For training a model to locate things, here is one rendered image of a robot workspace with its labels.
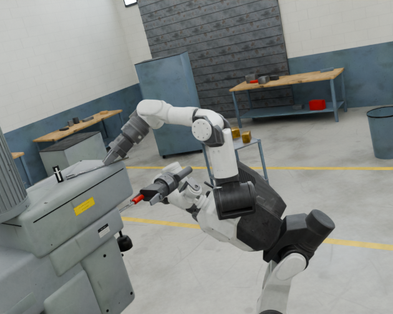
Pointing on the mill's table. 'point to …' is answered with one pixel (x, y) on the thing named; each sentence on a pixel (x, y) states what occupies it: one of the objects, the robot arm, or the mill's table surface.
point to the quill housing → (109, 278)
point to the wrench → (92, 169)
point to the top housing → (64, 207)
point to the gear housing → (85, 242)
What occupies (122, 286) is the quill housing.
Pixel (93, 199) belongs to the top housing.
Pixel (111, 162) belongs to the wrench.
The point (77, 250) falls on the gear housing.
